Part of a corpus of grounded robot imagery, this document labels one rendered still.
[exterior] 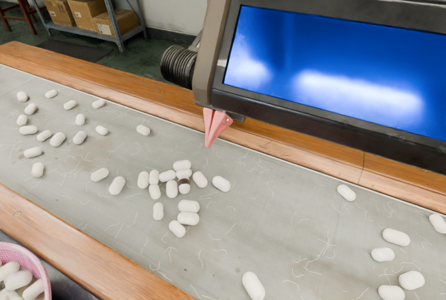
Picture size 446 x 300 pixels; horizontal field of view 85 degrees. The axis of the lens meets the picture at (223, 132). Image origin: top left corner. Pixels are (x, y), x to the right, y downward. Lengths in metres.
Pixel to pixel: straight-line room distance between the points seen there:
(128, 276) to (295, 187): 0.32
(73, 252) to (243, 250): 0.25
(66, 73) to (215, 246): 0.68
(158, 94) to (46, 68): 0.40
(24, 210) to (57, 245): 0.10
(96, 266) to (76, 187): 0.18
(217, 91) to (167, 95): 0.53
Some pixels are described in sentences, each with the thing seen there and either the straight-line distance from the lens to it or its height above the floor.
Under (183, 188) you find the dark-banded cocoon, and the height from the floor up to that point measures 0.76.
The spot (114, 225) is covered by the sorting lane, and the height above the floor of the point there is 0.74.
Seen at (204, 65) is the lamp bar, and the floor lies 1.07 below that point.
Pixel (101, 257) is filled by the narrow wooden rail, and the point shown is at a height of 0.76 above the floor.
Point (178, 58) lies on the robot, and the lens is 0.82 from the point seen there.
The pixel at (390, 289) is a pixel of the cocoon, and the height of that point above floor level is 0.76.
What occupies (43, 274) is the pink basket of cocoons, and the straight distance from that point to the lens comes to 0.46.
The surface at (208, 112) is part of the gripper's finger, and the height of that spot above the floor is 0.84.
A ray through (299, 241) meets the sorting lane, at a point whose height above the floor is 0.74.
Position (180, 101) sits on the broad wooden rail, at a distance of 0.65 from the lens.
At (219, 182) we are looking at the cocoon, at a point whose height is 0.76.
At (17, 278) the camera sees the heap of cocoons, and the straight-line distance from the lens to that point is 0.51.
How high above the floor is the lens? 1.14
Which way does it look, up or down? 43 degrees down
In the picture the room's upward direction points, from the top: straight up
